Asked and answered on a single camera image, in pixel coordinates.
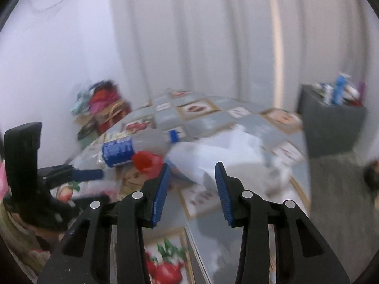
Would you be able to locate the Pepsi plastic bottle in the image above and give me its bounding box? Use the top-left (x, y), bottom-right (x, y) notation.
top-left (98, 128), bottom-right (180, 167)

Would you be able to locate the cardboard box with clothes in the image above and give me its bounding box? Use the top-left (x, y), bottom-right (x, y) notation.
top-left (71, 80), bottom-right (122, 126)

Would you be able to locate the red paper gift bag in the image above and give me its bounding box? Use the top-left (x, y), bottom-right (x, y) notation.
top-left (95, 100), bottom-right (131, 135)

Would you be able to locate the fruit pattern tablecloth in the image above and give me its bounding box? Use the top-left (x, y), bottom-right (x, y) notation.
top-left (53, 91), bottom-right (311, 283)

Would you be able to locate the white tissue paper pile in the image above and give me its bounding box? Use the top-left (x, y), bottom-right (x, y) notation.
top-left (166, 125), bottom-right (292, 199)

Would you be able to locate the dark grey side cabinet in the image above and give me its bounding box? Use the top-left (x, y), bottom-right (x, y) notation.
top-left (297, 85), bottom-right (367, 158)

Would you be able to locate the blue white lotion bottle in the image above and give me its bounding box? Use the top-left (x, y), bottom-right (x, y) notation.
top-left (331, 72), bottom-right (350, 105)

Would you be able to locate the white curtain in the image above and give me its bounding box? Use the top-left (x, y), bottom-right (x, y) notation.
top-left (110, 0), bottom-right (373, 109)

